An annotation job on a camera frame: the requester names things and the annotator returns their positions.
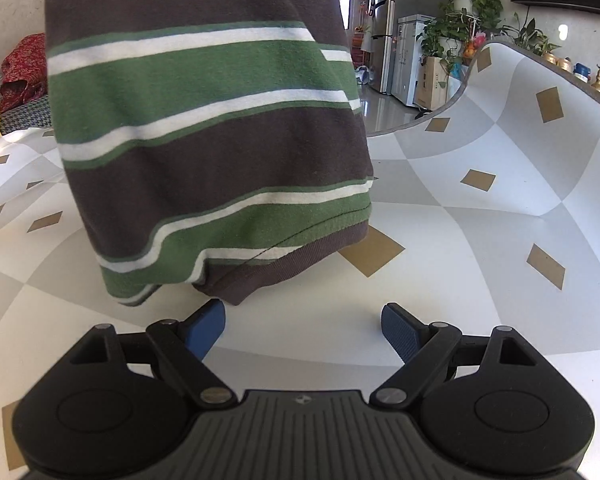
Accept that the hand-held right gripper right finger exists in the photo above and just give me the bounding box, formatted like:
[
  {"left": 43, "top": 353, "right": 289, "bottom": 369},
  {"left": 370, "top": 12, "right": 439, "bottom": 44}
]
[{"left": 370, "top": 302, "right": 538, "bottom": 406}]

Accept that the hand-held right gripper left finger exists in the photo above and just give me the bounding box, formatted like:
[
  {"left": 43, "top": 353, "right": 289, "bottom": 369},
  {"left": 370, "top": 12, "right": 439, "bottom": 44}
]
[{"left": 70, "top": 298, "right": 238, "bottom": 406}]

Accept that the green brown striped shirt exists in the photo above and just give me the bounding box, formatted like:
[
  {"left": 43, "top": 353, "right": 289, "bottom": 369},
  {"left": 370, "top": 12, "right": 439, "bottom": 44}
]
[{"left": 44, "top": 0, "right": 376, "bottom": 307}]

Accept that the checkered table cover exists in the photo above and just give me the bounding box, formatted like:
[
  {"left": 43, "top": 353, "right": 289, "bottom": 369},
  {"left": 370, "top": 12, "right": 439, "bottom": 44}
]
[{"left": 0, "top": 40, "right": 600, "bottom": 480}]

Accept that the cardboard box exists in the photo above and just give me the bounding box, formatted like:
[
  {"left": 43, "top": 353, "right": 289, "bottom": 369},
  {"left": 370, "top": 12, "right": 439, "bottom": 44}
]
[{"left": 412, "top": 55, "right": 451, "bottom": 111}]

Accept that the houndstooth sofa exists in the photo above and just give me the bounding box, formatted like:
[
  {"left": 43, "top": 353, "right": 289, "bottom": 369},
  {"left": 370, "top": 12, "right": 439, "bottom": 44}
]
[{"left": 0, "top": 95, "right": 56, "bottom": 136}]

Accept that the red patterned cloth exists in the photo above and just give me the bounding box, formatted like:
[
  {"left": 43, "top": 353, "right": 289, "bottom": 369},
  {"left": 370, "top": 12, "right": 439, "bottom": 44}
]
[{"left": 0, "top": 34, "right": 48, "bottom": 111}]

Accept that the potted green plant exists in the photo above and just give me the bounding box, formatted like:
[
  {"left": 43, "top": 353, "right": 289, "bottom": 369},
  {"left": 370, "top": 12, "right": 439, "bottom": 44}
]
[{"left": 500, "top": 7, "right": 563, "bottom": 58}]

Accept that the trailing potted plant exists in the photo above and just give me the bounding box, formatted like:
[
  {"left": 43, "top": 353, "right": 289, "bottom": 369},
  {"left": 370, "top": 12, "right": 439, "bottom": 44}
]
[{"left": 420, "top": 0, "right": 503, "bottom": 86}]

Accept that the grey fridge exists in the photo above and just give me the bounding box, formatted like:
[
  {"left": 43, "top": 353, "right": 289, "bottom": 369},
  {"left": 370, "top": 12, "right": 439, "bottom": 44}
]
[{"left": 367, "top": 0, "right": 451, "bottom": 96}]

